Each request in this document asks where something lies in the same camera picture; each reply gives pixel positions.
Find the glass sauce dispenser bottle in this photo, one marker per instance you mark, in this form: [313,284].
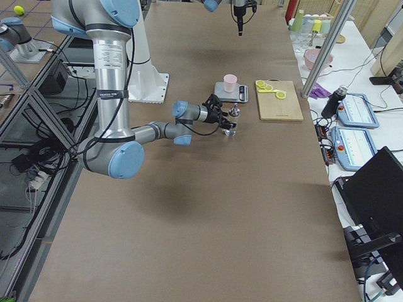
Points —
[233,118]

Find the far teach pendant tablet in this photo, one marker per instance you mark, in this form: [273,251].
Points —
[355,111]

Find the black monitor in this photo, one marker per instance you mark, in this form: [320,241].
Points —
[373,198]

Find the lemon slice near knife tip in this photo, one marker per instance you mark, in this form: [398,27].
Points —
[281,94]

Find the wine glass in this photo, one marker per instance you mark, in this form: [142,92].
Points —
[302,42]

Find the aluminium frame post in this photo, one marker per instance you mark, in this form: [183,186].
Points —
[336,27]

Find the yellow cup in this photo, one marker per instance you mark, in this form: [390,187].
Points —
[316,27]

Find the light blue cup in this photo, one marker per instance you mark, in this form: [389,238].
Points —
[325,26]

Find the pink plastic cup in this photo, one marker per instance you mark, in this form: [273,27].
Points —
[230,81]

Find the wooden cutting board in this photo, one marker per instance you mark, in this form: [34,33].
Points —
[273,109]

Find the black thermos bottle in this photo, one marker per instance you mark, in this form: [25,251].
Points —
[333,102]

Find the digital kitchen scale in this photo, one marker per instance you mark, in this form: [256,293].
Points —
[238,95]

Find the near teach pendant tablet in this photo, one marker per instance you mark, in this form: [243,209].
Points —
[354,147]

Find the teach pendant tablet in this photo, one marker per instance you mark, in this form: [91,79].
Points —
[355,111]
[354,147]

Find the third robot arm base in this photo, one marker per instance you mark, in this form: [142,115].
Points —
[17,41]

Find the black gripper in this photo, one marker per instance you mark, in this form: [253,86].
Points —
[239,12]
[214,116]

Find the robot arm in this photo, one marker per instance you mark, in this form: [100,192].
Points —
[212,5]
[116,149]

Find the purple cloth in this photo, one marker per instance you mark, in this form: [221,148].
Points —
[319,92]

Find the black power strip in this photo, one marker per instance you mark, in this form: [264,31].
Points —
[325,144]

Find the pink bowl with ice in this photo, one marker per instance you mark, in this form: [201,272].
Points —
[311,55]

